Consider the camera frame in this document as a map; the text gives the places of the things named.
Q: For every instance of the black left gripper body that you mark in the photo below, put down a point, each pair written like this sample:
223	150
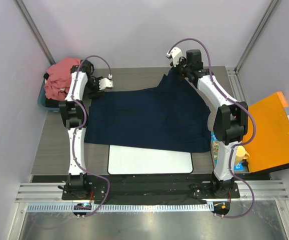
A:
93	87

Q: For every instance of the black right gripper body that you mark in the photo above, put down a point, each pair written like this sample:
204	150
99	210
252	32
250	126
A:
181	68

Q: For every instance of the navy blue t-shirt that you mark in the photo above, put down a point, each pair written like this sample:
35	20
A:
171	116

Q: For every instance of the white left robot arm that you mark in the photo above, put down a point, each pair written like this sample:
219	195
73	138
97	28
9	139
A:
75	119

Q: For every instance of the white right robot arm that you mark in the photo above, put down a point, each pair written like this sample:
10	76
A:
230	124

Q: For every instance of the pink crumpled t-shirt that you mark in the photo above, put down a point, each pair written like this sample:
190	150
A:
60	73

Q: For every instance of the teal laundry basket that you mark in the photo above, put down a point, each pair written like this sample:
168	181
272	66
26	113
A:
44	102

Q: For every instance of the white mat with black border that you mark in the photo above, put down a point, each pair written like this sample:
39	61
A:
123	160

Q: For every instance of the yellow mug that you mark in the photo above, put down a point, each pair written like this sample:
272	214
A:
241	154

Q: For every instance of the colourful picture book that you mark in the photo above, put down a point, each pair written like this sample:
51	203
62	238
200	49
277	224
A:
240	167

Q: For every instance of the orange board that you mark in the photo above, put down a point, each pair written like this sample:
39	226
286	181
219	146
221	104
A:
269	150

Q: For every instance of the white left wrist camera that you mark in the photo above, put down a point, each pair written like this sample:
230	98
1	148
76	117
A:
105	83

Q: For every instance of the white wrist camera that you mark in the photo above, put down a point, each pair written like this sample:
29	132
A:
175	55
105	83

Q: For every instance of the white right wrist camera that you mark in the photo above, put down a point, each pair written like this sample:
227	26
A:
175	55

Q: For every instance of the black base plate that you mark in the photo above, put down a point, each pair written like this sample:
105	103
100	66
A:
152	189

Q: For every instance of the white slotted cable duct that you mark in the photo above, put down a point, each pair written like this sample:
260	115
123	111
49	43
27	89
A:
74	207

